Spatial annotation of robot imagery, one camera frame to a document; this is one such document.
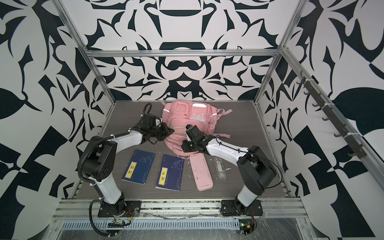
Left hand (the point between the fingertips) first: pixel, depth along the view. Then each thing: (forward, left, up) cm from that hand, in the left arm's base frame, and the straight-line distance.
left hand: (175, 127), depth 92 cm
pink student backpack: (+16, -1, -7) cm, 18 cm away
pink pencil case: (-25, -14, -8) cm, 30 cm away
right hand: (-11, -5, -3) cm, 12 cm away
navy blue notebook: (-20, +21, -11) cm, 31 cm away
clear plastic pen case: (-22, -25, -10) cm, 35 cm away
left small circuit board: (-46, +28, -13) cm, 55 cm away
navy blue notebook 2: (-24, +3, -11) cm, 26 cm away
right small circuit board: (-49, -34, -12) cm, 61 cm away
